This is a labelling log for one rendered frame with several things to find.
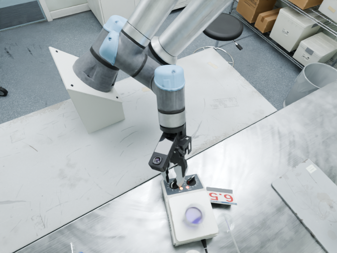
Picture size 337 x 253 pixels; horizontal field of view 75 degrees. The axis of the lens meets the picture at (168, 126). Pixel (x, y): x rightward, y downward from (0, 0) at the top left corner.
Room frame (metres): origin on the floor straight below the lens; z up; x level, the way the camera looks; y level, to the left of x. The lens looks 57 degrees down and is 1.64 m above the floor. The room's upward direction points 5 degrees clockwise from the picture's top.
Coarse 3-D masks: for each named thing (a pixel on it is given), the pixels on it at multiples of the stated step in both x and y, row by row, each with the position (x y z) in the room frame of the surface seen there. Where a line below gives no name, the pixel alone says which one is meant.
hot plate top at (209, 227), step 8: (200, 192) 0.20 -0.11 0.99; (168, 200) 0.17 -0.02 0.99; (176, 200) 0.17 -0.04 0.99; (184, 200) 0.18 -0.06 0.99; (192, 200) 0.18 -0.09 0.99; (200, 200) 0.18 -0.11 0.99; (208, 200) 0.18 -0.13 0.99; (176, 208) 0.15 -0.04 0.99; (208, 208) 0.16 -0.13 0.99; (176, 216) 0.13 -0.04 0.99; (208, 216) 0.14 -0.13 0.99; (176, 224) 0.11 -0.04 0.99; (184, 224) 0.11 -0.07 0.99; (200, 224) 0.11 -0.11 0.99; (208, 224) 0.12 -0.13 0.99; (216, 224) 0.12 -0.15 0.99; (176, 232) 0.09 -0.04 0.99; (184, 232) 0.09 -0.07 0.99; (192, 232) 0.09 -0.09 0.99; (200, 232) 0.09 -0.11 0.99; (208, 232) 0.10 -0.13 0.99; (216, 232) 0.10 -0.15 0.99; (184, 240) 0.07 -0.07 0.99
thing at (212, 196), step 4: (208, 192) 0.23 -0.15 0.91; (212, 192) 0.23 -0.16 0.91; (212, 196) 0.21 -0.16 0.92; (216, 196) 0.22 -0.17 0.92; (220, 196) 0.22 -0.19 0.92; (224, 196) 0.22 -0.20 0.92; (228, 196) 0.22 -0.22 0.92; (232, 196) 0.22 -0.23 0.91; (216, 200) 0.20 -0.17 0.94; (220, 200) 0.20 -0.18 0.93; (224, 200) 0.20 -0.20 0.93; (228, 200) 0.20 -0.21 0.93; (232, 200) 0.20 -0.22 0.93
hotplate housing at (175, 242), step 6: (192, 174) 0.28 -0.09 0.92; (198, 174) 0.28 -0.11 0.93; (162, 180) 0.25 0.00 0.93; (162, 186) 0.23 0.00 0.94; (204, 186) 0.23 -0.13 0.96; (186, 192) 0.21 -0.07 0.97; (192, 192) 0.21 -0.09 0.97; (168, 198) 0.18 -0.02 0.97; (168, 204) 0.17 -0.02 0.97; (168, 210) 0.15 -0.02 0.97; (168, 216) 0.14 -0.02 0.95; (174, 234) 0.09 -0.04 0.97; (216, 234) 0.10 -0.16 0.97; (174, 240) 0.07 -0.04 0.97; (186, 240) 0.07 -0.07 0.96; (192, 240) 0.08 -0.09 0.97; (198, 240) 0.08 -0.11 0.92; (204, 240) 0.08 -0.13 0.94; (204, 246) 0.07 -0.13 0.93
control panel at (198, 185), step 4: (188, 176) 0.27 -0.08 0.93; (196, 176) 0.27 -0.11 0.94; (164, 180) 0.25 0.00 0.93; (172, 180) 0.25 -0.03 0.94; (184, 180) 0.25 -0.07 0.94; (196, 180) 0.26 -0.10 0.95; (164, 184) 0.24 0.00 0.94; (168, 184) 0.24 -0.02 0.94; (184, 184) 0.24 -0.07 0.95; (196, 184) 0.24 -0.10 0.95; (200, 184) 0.24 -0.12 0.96; (168, 188) 0.22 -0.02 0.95; (184, 188) 0.22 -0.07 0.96; (188, 188) 0.22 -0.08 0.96; (192, 188) 0.22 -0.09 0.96; (196, 188) 0.22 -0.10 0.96; (200, 188) 0.22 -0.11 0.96; (168, 192) 0.20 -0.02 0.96; (172, 192) 0.20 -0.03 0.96; (176, 192) 0.21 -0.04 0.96; (180, 192) 0.21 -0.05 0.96
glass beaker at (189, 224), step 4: (192, 204) 0.15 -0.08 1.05; (196, 204) 0.15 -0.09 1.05; (200, 204) 0.15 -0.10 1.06; (184, 208) 0.14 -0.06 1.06; (200, 208) 0.15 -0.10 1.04; (204, 208) 0.14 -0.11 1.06; (184, 212) 0.13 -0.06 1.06; (204, 212) 0.13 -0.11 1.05; (184, 216) 0.12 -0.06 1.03; (204, 216) 0.12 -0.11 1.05; (184, 220) 0.12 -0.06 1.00; (188, 220) 0.11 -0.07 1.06; (188, 224) 0.11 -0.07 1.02; (192, 224) 0.10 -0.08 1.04; (196, 224) 0.10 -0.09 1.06
